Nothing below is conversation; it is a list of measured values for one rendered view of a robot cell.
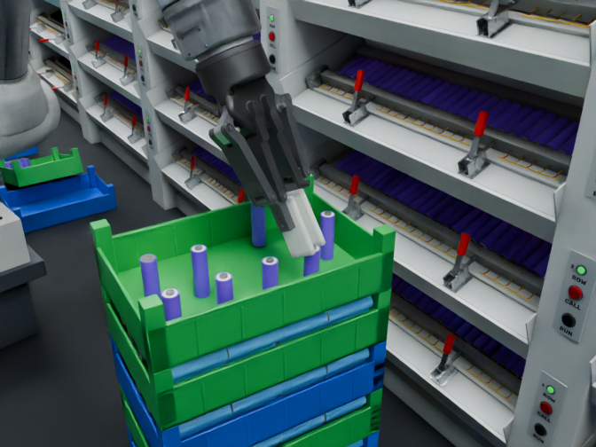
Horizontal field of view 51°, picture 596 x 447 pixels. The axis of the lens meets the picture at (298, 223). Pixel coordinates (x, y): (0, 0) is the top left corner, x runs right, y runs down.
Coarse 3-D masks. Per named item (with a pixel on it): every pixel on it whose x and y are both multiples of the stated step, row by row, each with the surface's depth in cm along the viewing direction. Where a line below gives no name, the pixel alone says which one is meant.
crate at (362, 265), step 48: (96, 240) 73; (144, 240) 78; (192, 240) 82; (240, 240) 85; (336, 240) 84; (384, 240) 72; (192, 288) 75; (240, 288) 75; (288, 288) 67; (336, 288) 71; (384, 288) 75; (144, 336) 62; (192, 336) 63; (240, 336) 66
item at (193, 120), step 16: (176, 80) 183; (192, 80) 186; (160, 96) 182; (176, 96) 180; (192, 96) 174; (160, 112) 180; (176, 112) 176; (192, 112) 169; (208, 112) 167; (176, 128) 175; (192, 128) 166; (208, 128) 163; (208, 144) 159; (224, 160) 156
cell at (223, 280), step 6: (216, 276) 66; (222, 276) 66; (228, 276) 66; (216, 282) 66; (222, 282) 65; (228, 282) 66; (216, 288) 66; (222, 288) 66; (228, 288) 66; (216, 294) 67; (222, 294) 66; (228, 294) 66; (216, 300) 67; (222, 300) 66; (228, 300) 67
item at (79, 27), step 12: (60, 0) 229; (72, 12) 226; (72, 24) 227; (84, 24) 230; (72, 36) 230; (84, 36) 232; (72, 60) 239; (72, 72) 243; (84, 72) 237; (84, 84) 239; (96, 84) 241; (84, 120) 247; (84, 132) 252; (96, 132) 249
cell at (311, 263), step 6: (318, 252) 71; (306, 258) 71; (312, 258) 71; (318, 258) 71; (306, 264) 71; (312, 264) 71; (318, 264) 72; (306, 270) 72; (312, 270) 71; (318, 270) 72
